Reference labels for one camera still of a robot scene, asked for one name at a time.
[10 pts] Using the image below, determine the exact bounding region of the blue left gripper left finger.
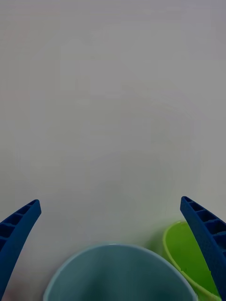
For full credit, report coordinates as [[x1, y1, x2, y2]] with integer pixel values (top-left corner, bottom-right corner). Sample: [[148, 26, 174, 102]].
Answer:
[[0, 199, 42, 298]]

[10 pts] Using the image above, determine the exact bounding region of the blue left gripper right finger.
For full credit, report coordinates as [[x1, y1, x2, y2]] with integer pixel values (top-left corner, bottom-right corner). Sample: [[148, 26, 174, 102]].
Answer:
[[180, 196, 226, 301]]

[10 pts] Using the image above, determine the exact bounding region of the green plastic bin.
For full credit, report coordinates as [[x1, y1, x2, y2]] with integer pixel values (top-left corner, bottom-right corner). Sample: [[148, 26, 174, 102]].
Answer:
[[162, 220, 223, 301]]

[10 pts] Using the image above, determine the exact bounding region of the pale blue plastic bin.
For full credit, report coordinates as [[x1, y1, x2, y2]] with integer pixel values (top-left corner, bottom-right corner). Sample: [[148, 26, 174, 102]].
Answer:
[[42, 243, 199, 301]]

